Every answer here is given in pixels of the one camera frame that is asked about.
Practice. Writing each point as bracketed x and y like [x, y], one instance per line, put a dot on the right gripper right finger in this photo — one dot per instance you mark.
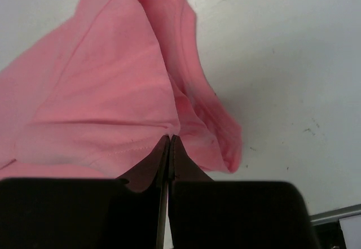
[181, 166]

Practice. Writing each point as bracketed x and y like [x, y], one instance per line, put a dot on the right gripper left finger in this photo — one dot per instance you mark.
[149, 170]

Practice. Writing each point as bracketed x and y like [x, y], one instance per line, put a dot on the pink t shirt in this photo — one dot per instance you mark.
[94, 96]

